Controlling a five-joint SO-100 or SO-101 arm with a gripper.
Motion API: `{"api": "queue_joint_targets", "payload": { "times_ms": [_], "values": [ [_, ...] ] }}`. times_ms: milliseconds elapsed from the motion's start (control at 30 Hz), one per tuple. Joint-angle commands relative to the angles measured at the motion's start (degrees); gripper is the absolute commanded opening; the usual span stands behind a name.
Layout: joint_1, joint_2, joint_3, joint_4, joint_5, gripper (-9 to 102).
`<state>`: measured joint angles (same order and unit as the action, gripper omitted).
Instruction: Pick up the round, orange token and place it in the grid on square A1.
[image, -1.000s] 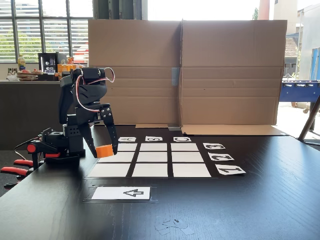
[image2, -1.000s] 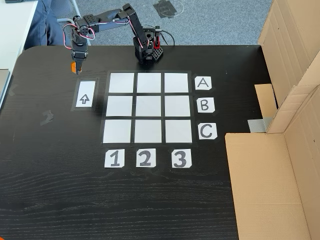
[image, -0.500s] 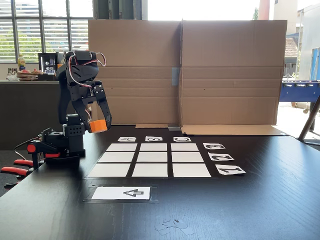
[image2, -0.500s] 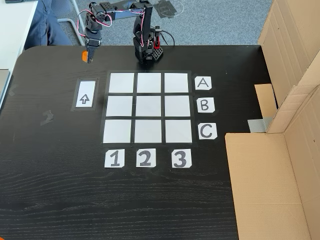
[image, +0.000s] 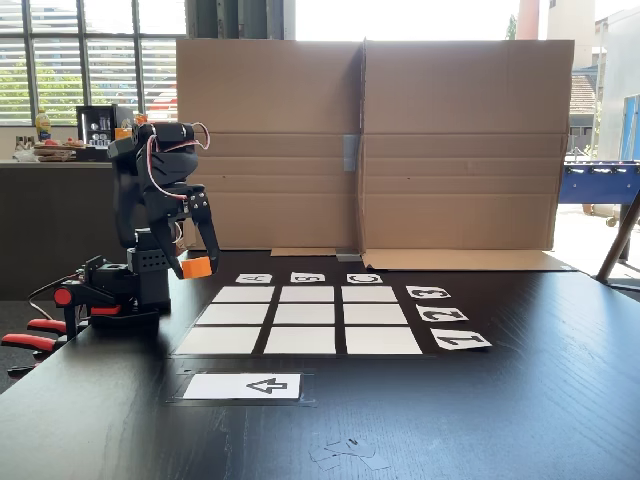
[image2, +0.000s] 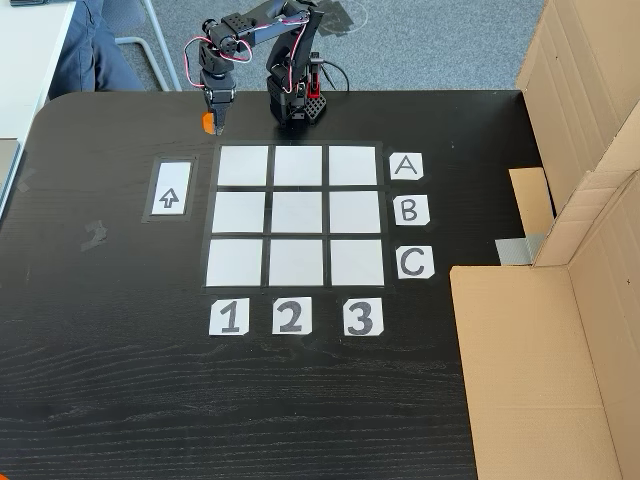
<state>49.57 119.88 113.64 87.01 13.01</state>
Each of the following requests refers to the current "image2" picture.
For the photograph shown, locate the letter B paper sheet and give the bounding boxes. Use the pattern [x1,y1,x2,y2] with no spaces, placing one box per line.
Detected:
[393,194,431,227]

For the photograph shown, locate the red black bar clamp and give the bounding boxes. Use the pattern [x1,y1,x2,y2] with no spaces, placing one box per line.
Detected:
[305,49,326,100]

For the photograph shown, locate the letter C paper sheet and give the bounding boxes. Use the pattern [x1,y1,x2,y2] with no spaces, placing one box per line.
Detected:
[396,245,435,281]

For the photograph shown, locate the black tape patch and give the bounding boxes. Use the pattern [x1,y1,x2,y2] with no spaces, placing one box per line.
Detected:
[318,0,357,37]

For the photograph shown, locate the white arrow paper sheet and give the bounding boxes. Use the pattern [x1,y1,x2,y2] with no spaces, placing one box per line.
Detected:
[148,160,193,217]

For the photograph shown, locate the red white servo wire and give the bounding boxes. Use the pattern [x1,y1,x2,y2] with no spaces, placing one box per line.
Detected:
[183,9,309,92]

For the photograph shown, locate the brown cardboard box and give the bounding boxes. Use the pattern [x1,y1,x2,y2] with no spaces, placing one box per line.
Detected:
[508,0,640,241]
[449,172,640,480]

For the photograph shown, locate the white table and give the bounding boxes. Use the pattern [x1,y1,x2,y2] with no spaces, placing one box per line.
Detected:
[0,0,76,141]

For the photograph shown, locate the white nine-square grid sheet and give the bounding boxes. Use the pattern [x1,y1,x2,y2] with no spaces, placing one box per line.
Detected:
[202,142,389,290]

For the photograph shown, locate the person's leg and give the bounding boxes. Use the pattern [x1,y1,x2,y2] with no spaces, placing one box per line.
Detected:
[47,0,147,101]

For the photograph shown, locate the white metal chair frame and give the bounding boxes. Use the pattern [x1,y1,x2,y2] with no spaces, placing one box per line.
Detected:
[114,0,184,92]

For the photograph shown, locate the number 1 paper sheet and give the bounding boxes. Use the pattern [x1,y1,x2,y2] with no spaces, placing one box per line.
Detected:
[208,298,250,337]

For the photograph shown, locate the black power cable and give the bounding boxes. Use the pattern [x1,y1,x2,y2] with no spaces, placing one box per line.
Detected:
[319,59,351,94]

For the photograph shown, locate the number 2 paper sheet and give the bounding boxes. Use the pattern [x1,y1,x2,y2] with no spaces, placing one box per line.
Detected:
[271,296,314,336]

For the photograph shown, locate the number 3 paper sheet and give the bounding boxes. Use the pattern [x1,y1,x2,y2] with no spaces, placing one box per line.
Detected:
[342,297,385,337]

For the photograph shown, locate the letter A paper sheet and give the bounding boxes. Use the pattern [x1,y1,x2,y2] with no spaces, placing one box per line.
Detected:
[389,152,425,181]

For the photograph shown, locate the clear tape scraps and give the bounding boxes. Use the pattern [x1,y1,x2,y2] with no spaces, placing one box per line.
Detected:
[79,219,109,252]

